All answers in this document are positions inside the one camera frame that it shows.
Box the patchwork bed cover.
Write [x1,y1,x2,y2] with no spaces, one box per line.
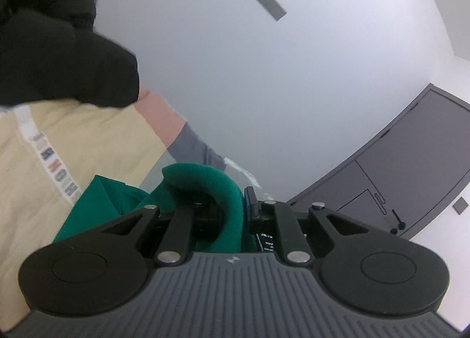
[1,91,258,330]

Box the grey wall switch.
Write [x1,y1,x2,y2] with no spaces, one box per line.
[452,196,469,215]

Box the green hooded sweatshirt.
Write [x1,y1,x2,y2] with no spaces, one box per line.
[53,163,256,253]

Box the black jacket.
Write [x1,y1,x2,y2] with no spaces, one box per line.
[1,0,140,107]

